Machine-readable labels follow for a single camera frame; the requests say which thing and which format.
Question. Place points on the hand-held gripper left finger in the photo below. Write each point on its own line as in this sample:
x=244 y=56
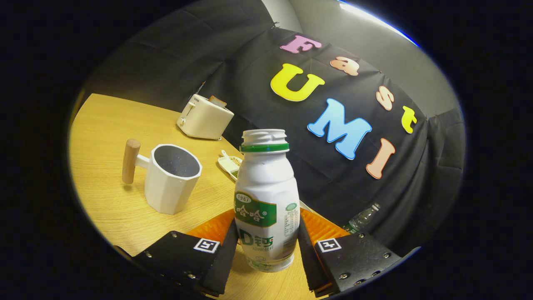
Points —
x=222 y=266

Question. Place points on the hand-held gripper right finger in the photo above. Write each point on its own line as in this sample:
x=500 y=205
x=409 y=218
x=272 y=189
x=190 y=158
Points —
x=310 y=266

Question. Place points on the white juice bottle green label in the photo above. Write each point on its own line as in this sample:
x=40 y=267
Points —
x=266 y=183

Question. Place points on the clear plastic water bottle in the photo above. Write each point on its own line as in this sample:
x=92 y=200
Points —
x=362 y=218

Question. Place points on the white divided bean dish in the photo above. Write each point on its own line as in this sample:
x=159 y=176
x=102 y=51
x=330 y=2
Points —
x=230 y=166

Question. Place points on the cream toaster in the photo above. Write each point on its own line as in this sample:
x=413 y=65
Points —
x=204 y=123

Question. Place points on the toast slice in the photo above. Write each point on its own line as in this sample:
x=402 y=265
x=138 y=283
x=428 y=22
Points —
x=217 y=101

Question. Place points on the wooden table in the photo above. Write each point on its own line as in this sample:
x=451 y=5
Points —
x=108 y=137

